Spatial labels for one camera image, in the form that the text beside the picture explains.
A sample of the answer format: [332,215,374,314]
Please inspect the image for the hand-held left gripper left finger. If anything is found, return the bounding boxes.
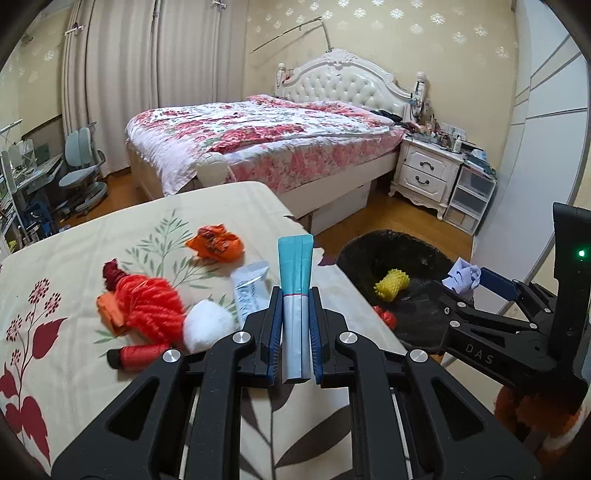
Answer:
[51,286,284,480]

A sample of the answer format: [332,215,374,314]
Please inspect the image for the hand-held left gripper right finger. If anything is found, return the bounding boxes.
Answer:
[308,286,541,480]

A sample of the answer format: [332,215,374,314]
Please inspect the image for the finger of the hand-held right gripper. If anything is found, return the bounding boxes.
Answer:
[478,267,557,324]
[438,291,536,333]

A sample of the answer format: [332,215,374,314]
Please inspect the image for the white paper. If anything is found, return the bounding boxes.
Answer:
[442,258,482,294]

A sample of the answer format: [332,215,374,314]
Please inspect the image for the teal and white tube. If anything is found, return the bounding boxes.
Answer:
[277,235,315,383]

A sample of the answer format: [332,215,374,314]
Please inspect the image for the white cotton ball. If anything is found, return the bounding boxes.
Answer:
[182,299,237,352]

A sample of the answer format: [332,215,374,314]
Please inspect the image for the black waste bin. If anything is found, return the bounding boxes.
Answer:
[336,230,467,355]

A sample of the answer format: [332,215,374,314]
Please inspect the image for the orange wrapper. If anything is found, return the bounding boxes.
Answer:
[185,224,244,264]

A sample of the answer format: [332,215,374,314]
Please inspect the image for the red yarn ball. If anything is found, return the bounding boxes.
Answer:
[115,274,185,347]

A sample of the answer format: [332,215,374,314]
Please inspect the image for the red thread spool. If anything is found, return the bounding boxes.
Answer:
[107,342,169,372]

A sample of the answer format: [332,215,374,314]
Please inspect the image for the orange cloth piece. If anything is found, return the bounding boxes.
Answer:
[96,293,132,337]

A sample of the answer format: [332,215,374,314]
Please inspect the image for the dark red cloth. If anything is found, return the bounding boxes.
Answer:
[102,260,127,291]

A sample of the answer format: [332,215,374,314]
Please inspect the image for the small red mesh bag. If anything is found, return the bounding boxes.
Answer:
[373,305,398,329]

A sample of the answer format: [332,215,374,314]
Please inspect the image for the yellow foam fruit net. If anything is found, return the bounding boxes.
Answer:
[374,270,411,302]

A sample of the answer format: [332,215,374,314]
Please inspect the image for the clear plastic drawer unit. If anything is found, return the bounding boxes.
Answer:
[445,164,497,236]

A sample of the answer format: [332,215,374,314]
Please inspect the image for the white cardboard box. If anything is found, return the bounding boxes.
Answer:
[305,182,370,234]

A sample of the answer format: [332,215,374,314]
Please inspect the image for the stack of small boxes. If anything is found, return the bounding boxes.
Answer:
[462,143,497,178]

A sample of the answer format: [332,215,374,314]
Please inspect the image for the white nightstand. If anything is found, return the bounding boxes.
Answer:
[389,137,465,220]

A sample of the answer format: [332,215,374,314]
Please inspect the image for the clutter of small bottles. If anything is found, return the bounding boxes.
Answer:
[406,115,467,151]

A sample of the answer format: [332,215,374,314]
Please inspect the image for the white wardrobe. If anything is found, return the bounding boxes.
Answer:
[471,0,591,315]

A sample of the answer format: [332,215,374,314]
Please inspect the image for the pink floral quilt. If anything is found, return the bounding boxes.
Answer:
[126,95,407,195]

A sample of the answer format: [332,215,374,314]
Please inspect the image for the white tufted bed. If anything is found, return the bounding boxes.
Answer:
[126,48,432,217]

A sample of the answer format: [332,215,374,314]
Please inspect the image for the blue-grey desk chair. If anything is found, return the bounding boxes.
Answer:
[59,122,109,215]

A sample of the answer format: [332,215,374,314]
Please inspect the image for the blue storage bin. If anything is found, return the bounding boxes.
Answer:
[23,198,56,241]

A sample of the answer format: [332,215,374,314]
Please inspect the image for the beige curtains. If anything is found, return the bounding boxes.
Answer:
[62,0,250,178]

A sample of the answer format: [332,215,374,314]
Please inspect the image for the grey study desk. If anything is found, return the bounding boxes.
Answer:
[9,138,65,232]

